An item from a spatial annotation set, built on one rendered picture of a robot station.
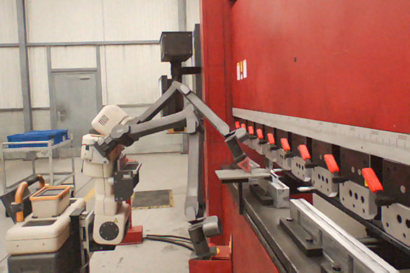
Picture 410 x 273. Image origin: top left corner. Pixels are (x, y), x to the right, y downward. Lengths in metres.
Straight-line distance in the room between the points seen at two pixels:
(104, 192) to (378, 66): 1.52
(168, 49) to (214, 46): 0.38
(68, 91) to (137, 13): 2.62
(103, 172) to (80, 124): 7.44
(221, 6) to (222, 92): 0.65
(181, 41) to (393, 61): 2.21
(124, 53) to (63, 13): 1.77
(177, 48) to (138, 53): 6.32
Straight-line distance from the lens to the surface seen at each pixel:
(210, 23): 2.77
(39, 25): 9.85
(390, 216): 0.89
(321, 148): 1.18
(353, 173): 1.01
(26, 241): 1.96
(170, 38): 2.88
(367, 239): 1.51
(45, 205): 2.05
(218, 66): 2.73
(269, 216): 1.64
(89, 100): 9.30
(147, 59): 9.14
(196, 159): 1.47
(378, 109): 0.89
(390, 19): 0.87
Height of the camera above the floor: 1.41
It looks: 4 degrees down
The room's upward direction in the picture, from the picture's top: 2 degrees counter-clockwise
